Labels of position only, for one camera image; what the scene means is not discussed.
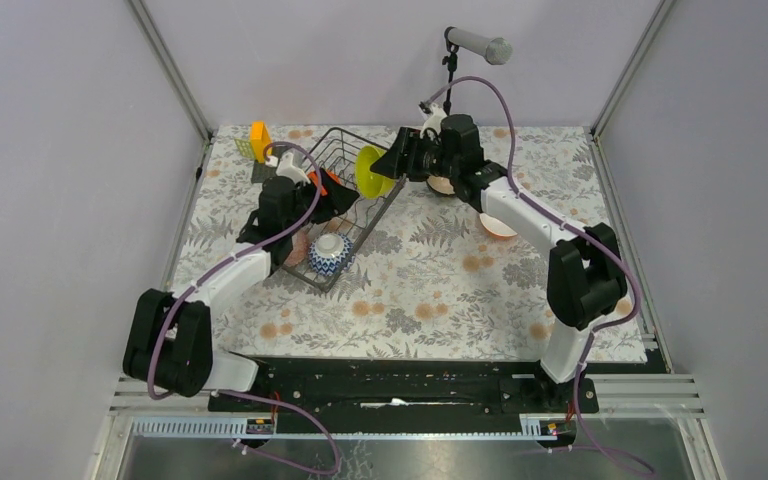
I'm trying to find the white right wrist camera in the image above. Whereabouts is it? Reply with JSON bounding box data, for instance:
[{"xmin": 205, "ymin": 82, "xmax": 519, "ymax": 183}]
[{"xmin": 419, "ymin": 102, "xmax": 448, "ymax": 140}]

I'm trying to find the orange bowl white inside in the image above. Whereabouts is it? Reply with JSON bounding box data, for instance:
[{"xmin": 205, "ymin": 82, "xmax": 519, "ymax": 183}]
[{"xmin": 479, "ymin": 213, "xmax": 517, "ymax": 239}]

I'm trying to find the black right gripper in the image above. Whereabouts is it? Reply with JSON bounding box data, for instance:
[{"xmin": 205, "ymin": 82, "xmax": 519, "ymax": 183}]
[{"xmin": 370, "ymin": 127, "xmax": 459, "ymax": 184}]

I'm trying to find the yellow-green bowl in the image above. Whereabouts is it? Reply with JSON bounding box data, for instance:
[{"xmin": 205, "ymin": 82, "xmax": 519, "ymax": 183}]
[{"xmin": 355, "ymin": 146, "xmax": 396, "ymax": 199}]

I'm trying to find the pink patterned bowl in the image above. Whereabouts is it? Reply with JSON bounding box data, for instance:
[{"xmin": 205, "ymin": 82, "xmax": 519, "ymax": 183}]
[{"xmin": 283, "ymin": 230, "xmax": 310, "ymax": 268}]

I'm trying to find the orange toy block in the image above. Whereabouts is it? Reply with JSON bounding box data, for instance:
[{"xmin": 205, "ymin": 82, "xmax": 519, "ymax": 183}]
[{"xmin": 248, "ymin": 121, "xmax": 272, "ymax": 164}]

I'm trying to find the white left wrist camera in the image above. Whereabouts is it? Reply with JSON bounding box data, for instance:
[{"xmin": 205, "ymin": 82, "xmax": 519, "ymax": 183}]
[{"xmin": 265, "ymin": 150, "xmax": 311, "ymax": 184}]

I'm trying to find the dark grey building baseplate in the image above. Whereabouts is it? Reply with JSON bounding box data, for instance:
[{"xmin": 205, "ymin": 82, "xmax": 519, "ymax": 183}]
[{"xmin": 250, "ymin": 146, "xmax": 298, "ymax": 184}]

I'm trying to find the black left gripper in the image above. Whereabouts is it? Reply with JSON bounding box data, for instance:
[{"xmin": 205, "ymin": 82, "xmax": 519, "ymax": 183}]
[{"xmin": 284, "ymin": 168, "xmax": 359, "ymax": 236}]

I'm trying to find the black wire dish rack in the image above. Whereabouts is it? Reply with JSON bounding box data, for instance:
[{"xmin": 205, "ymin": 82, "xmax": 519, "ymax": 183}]
[{"xmin": 281, "ymin": 126, "xmax": 405, "ymax": 293}]

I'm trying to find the yellow-green small grid plate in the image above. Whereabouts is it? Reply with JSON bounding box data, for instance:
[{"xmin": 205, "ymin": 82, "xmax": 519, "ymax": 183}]
[{"xmin": 234, "ymin": 138, "xmax": 256, "ymax": 159}]

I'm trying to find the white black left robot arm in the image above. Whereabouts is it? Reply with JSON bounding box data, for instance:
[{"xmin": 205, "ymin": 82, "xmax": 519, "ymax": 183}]
[{"xmin": 122, "ymin": 174, "xmax": 360, "ymax": 411}]

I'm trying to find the dark teal bowl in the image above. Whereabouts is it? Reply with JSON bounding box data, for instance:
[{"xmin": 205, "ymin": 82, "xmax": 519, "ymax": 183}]
[{"xmin": 426, "ymin": 176, "xmax": 455, "ymax": 197}]

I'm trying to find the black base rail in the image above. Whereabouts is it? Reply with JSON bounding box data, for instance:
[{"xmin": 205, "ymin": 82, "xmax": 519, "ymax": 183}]
[{"xmin": 207, "ymin": 357, "xmax": 599, "ymax": 434}]

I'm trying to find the blue white patterned bowl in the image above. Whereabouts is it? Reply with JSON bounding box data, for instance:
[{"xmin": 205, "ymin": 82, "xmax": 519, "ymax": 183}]
[{"xmin": 308, "ymin": 233, "xmax": 354, "ymax": 277}]

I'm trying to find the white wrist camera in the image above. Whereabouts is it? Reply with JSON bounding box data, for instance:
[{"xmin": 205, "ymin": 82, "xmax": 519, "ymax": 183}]
[
  {"xmin": 265, "ymin": 150, "xmax": 311, "ymax": 184},
  {"xmin": 419, "ymin": 102, "xmax": 448, "ymax": 140}
]

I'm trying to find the solid orange bowl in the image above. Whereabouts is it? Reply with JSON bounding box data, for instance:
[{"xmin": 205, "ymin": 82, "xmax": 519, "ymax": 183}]
[{"xmin": 307, "ymin": 170, "xmax": 342, "ymax": 196}]

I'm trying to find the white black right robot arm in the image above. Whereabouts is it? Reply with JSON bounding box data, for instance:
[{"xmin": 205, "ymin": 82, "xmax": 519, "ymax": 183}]
[{"xmin": 370, "ymin": 114, "xmax": 628, "ymax": 412}]

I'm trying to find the grey microphone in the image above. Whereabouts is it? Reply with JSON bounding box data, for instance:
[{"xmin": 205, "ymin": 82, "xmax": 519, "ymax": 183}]
[{"xmin": 444, "ymin": 26, "xmax": 513, "ymax": 66}]

